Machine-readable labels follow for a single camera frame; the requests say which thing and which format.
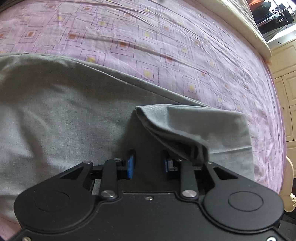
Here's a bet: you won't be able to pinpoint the pink patterned bedsheet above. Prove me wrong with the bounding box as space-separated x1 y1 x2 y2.
1 1 285 191

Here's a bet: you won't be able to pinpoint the cream bed footboard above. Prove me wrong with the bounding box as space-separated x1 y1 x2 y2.
280 156 295 212

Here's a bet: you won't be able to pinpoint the light grey pants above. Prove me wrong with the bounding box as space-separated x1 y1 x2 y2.
1 53 254 223

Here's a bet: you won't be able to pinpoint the cream wardrobe cabinet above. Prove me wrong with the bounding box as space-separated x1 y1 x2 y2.
269 39 296 142

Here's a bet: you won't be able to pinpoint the cream folded duvet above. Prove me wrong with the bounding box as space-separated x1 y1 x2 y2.
209 1 271 61

